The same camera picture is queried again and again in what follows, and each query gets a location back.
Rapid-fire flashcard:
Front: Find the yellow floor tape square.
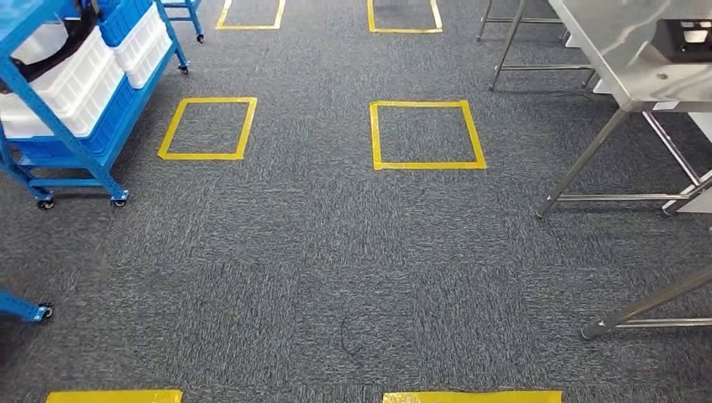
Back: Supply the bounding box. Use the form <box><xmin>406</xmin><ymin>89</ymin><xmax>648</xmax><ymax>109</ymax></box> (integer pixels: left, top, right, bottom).
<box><xmin>45</xmin><ymin>389</ymin><xmax>185</xmax><ymax>403</ymax></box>
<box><xmin>369</xmin><ymin>99</ymin><xmax>489</xmax><ymax>172</ymax></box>
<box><xmin>381</xmin><ymin>390</ymin><xmax>564</xmax><ymax>403</ymax></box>

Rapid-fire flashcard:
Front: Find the blue plastic crate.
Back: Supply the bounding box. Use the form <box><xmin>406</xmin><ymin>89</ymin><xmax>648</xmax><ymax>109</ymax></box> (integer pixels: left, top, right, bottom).
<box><xmin>95</xmin><ymin>0</ymin><xmax>155</xmax><ymax>49</ymax></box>
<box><xmin>9</xmin><ymin>75</ymin><xmax>140</xmax><ymax>162</ymax></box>

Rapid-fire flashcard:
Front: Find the black curved trim part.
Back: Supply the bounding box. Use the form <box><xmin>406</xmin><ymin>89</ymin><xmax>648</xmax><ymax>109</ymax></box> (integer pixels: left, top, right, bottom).
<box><xmin>0</xmin><ymin>4</ymin><xmax>100</xmax><ymax>95</ymax></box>

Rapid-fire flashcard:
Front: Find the black plastic frame part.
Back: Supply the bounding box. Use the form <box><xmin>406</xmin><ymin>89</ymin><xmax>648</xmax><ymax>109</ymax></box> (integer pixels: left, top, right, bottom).
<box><xmin>649</xmin><ymin>18</ymin><xmax>712</xmax><ymax>64</ymax></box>

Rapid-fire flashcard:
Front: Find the steel workbench table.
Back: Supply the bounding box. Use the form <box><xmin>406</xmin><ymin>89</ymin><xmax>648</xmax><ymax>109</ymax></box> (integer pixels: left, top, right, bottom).
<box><xmin>475</xmin><ymin>0</ymin><xmax>599</xmax><ymax>93</ymax></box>
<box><xmin>535</xmin><ymin>0</ymin><xmax>712</xmax><ymax>219</ymax></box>
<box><xmin>579</xmin><ymin>261</ymin><xmax>712</xmax><ymax>342</ymax></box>

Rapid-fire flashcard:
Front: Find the blue rack on casters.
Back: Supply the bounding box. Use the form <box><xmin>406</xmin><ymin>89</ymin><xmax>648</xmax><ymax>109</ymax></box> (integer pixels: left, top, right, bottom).
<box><xmin>0</xmin><ymin>0</ymin><xmax>191</xmax><ymax>212</ymax></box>
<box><xmin>160</xmin><ymin>0</ymin><xmax>206</xmax><ymax>44</ymax></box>

